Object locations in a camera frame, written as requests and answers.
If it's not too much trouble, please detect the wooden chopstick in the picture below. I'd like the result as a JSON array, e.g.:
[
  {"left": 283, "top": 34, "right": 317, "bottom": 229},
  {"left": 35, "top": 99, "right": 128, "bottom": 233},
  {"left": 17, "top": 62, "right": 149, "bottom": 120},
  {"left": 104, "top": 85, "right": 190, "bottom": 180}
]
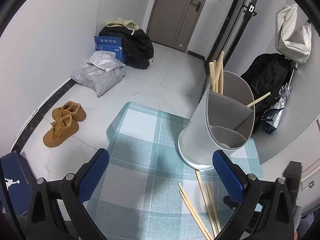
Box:
[
  {"left": 206, "top": 183, "right": 221, "bottom": 233},
  {"left": 177, "top": 182, "right": 213, "bottom": 239},
  {"left": 247, "top": 92, "right": 271, "bottom": 107},
  {"left": 195, "top": 170, "right": 216, "bottom": 238},
  {"left": 213, "top": 60, "right": 220, "bottom": 93},
  {"left": 217, "top": 50, "right": 225, "bottom": 95},
  {"left": 209, "top": 61, "right": 216, "bottom": 92}
]

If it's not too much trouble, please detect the white utensil holder cup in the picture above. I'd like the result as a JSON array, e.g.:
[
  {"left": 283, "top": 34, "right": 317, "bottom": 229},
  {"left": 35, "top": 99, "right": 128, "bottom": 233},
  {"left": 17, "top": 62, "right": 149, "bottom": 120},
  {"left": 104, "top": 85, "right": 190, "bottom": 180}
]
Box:
[{"left": 178, "top": 71, "right": 255, "bottom": 171}]

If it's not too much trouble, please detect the white hanging shoulder bag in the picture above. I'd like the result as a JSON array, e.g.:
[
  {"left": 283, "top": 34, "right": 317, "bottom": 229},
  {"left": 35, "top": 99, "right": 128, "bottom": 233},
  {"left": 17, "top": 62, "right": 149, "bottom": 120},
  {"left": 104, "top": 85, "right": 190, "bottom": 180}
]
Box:
[{"left": 275, "top": 4, "right": 312, "bottom": 64}]

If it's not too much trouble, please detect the near tan shoe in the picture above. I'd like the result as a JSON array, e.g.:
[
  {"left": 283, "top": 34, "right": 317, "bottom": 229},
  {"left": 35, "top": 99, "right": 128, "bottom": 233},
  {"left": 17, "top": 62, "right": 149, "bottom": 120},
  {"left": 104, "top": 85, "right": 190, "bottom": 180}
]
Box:
[{"left": 43, "top": 114, "right": 79, "bottom": 148}]

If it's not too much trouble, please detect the tan shoe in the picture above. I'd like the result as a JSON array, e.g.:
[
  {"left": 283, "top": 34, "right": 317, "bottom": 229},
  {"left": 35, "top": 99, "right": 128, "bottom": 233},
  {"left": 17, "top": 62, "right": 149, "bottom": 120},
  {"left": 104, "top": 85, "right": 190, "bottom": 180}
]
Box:
[
  {"left": 43, "top": 114, "right": 79, "bottom": 148},
  {"left": 52, "top": 101, "right": 86, "bottom": 122}
]

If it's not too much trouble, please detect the silver folded umbrella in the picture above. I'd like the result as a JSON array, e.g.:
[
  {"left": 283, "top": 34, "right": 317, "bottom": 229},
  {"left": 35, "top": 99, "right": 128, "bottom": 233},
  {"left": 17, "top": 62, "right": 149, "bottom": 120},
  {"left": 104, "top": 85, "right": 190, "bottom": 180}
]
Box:
[{"left": 259, "top": 61, "right": 298, "bottom": 135}]

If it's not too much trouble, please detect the teal plaid placemat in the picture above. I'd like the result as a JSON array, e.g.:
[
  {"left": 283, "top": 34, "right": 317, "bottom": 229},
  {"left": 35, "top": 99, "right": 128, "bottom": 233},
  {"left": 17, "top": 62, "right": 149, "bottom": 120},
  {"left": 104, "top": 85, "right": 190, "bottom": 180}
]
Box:
[{"left": 82, "top": 101, "right": 263, "bottom": 240}]

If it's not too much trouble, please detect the far tan shoe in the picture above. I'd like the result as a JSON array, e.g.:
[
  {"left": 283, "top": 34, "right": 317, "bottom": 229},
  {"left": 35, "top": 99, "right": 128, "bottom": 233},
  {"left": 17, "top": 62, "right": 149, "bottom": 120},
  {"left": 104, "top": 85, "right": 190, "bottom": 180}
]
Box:
[{"left": 52, "top": 101, "right": 86, "bottom": 122}]

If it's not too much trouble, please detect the blue jordan shoe box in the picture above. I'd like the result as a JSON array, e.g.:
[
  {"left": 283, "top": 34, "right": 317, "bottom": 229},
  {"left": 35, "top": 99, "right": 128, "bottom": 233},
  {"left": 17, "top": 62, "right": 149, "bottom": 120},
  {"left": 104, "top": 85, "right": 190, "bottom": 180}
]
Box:
[{"left": 1, "top": 151, "right": 36, "bottom": 216}]

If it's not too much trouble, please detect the lower grey parcel bag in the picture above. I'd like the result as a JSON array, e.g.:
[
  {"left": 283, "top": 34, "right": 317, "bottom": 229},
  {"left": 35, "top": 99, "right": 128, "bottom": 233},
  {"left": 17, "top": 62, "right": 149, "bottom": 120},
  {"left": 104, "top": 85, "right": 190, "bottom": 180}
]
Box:
[{"left": 71, "top": 65, "right": 126, "bottom": 97}]

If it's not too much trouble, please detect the grey parcel bag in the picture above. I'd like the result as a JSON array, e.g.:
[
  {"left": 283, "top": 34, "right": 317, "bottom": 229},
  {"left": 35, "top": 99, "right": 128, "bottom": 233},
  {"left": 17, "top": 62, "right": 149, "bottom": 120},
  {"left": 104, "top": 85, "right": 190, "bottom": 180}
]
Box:
[
  {"left": 71, "top": 65, "right": 126, "bottom": 97},
  {"left": 87, "top": 50, "right": 125, "bottom": 73}
]

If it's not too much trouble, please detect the black hanging jacket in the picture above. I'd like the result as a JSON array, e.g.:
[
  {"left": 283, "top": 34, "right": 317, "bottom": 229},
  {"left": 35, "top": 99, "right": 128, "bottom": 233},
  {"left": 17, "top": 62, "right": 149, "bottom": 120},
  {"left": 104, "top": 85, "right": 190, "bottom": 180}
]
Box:
[{"left": 241, "top": 53, "right": 292, "bottom": 132}]

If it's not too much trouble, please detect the upper grey parcel bag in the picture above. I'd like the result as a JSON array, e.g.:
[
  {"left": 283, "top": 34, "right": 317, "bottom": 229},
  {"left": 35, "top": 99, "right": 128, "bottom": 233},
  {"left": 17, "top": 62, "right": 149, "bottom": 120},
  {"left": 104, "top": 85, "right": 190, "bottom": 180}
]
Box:
[{"left": 87, "top": 50, "right": 125, "bottom": 73}]

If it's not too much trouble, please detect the blue cardboard box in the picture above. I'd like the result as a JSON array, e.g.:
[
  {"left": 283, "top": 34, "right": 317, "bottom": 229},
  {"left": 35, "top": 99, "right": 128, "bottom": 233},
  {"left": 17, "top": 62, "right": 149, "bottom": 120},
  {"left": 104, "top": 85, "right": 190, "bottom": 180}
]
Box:
[{"left": 94, "top": 36, "right": 126, "bottom": 63}]

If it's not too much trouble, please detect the black bag on floor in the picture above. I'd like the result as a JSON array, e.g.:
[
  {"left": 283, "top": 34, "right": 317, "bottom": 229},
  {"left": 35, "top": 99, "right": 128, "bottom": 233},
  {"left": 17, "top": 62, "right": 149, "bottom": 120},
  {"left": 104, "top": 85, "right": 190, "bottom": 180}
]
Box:
[{"left": 99, "top": 27, "right": 154, "bottom": 70}]

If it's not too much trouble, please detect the beige garment on bag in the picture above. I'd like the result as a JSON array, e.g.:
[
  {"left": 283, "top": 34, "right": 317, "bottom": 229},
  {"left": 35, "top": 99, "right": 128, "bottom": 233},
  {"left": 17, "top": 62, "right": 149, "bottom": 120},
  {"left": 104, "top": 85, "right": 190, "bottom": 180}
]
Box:
[{"left": 106, "top": 17, "right": 140, "bottom": 35}]

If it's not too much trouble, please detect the black framed glass door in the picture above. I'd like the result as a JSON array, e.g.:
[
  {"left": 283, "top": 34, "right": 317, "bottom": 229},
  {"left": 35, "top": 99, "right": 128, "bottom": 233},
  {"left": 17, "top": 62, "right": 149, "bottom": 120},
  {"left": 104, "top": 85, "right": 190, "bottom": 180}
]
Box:
[{"left": 205, "top": 0, "right": 257, "bottom": 67}]

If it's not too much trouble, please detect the grey entrance door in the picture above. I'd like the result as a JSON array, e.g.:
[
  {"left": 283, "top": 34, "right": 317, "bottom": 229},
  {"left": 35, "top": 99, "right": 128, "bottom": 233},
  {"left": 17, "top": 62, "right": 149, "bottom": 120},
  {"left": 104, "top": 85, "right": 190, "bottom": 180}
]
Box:
[{"left": 146, "top": 0, "right": 206, "bottom": 52}]

